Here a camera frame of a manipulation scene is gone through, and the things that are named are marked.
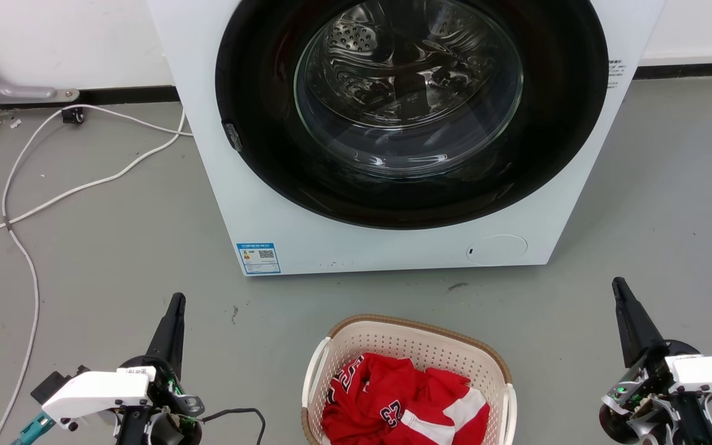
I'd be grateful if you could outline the grey floor pipe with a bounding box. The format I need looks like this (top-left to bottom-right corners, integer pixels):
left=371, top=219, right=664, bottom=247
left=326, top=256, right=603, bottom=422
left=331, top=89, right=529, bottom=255
left=0, top=28, right=80, bottom=105

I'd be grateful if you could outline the white front-load washing machine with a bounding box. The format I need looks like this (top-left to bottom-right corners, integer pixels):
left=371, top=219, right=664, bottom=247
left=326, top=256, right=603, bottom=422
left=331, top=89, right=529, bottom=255
left=148, top=0, right=667, bottom=277

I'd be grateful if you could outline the red and white jersey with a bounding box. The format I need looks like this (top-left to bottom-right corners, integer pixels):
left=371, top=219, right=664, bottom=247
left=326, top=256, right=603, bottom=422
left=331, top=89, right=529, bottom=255
left=321, top=352, right=491, bottom=445

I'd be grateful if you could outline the round white filter cover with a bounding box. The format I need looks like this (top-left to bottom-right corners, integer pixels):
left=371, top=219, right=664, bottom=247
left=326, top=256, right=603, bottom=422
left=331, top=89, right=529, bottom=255
left=465, top=234, right=528, bottom=267

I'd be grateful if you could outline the blue energy label sticker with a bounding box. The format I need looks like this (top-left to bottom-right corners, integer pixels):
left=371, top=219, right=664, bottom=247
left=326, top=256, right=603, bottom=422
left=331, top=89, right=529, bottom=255
left=236, top=242, right=282, bottom=275

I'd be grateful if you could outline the beige perforated laundry basket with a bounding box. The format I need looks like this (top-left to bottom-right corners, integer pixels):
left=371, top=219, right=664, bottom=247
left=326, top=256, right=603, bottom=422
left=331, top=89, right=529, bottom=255
left=301, top=314, right=518, bottom=445

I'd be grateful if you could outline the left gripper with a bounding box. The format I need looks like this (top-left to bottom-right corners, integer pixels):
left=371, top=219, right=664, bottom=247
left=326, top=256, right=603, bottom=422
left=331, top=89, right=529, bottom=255
left=115, top=292, right=206, bottom=445

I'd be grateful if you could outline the black round washer door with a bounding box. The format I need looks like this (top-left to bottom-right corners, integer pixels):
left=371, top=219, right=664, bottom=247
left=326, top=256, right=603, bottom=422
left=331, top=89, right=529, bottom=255
left=214, top=0, right=610, bottom=231

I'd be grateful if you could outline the white floor power cable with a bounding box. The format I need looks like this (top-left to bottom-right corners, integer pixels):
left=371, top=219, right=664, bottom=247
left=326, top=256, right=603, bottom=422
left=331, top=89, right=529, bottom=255
left=0, top=106, right=187, bottom=250

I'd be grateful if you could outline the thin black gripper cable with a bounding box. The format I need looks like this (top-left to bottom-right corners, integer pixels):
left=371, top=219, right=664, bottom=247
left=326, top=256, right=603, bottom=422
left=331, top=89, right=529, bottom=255
left=199, top=407, right=267, bottom=445

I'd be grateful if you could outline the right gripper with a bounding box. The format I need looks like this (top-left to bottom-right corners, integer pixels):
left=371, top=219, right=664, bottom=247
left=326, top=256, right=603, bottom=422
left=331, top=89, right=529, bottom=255
left=599, top=276, right=712, bottom=445

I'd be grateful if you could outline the black text warning label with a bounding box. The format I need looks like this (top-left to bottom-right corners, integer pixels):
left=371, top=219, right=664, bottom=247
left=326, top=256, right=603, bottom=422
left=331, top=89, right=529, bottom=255
left=606, top=59, right=627, bottom=90

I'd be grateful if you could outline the long looping white floor cable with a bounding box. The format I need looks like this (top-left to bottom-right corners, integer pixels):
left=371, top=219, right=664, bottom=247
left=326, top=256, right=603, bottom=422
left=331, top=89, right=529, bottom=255
left=0, top=103, right=195, bottom=445

